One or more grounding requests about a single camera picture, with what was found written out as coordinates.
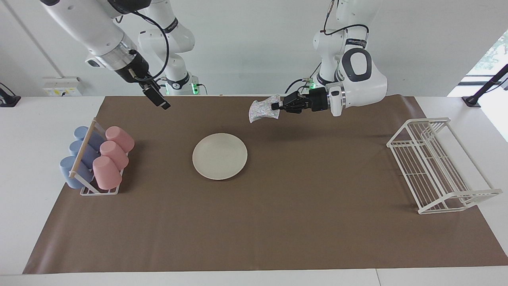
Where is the brown paper table mat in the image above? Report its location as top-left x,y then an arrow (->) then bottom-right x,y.
23,95 -> 508,275

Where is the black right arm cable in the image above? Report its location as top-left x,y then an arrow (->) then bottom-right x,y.
132,11 -> 170,82

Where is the white wire dish rack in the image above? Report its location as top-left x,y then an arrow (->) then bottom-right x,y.
387,117 -> 503,215

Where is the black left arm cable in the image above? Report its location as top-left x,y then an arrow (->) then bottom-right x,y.
321,0 -> 370,46

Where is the black stand arm with base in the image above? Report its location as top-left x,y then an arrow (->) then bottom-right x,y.
462,64 -> 508,108

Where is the black base cable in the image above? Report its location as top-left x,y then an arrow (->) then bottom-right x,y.
284,63 -> 321,95

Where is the white wall outlet box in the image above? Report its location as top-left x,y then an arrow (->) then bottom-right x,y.
42,76 -> 85,97

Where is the cream round plate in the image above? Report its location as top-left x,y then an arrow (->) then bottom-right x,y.
192,133 -> 248,181

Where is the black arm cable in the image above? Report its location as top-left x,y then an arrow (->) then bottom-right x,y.
321,0 -> 370,46
132,11 -> 170,82

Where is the bright window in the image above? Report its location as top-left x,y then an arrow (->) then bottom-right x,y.
448,30 -> 508,143

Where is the blue plastic cup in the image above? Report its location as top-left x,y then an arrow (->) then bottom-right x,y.
74,126 -> 105,151
69,140 -> 100,169
60,156 -> 94,189

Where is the silver foil packet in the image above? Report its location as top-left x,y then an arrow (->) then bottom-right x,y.
249,95 -> 281,124

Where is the cup rack with wooden bar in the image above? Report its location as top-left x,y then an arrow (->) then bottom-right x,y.
68,118 -> 128,196

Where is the black table clamp mount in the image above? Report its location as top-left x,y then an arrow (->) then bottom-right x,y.
0,82 -> 21,108

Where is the pink plastic cup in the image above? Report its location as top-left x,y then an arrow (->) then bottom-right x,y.
105,126 -> 135,153
92,156 -> 123,190
100,141 -> 129,170

